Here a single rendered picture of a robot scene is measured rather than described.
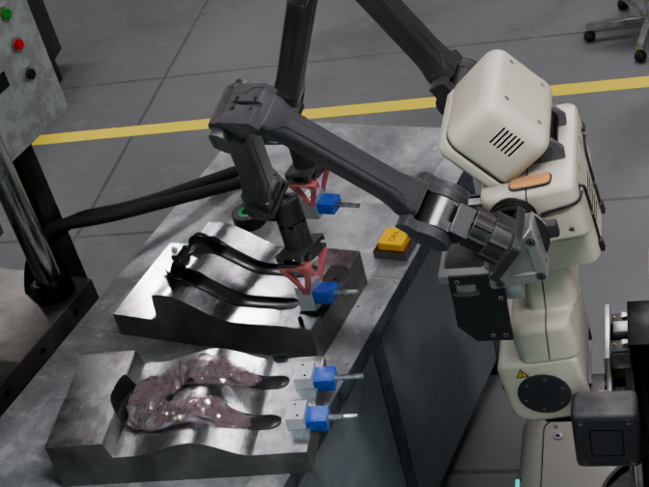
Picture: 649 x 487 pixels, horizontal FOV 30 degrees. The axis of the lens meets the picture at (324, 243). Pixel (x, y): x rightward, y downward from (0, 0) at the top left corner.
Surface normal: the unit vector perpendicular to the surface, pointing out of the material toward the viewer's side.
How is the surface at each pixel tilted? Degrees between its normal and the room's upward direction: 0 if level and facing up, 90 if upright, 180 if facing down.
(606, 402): 0
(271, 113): 60
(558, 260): 90
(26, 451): 0
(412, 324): 90
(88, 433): 0
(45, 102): 90
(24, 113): 90
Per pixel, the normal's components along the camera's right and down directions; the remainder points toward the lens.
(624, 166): -0.22, -0.79
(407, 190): 0.40, -0.07
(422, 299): 0.89, 0.08
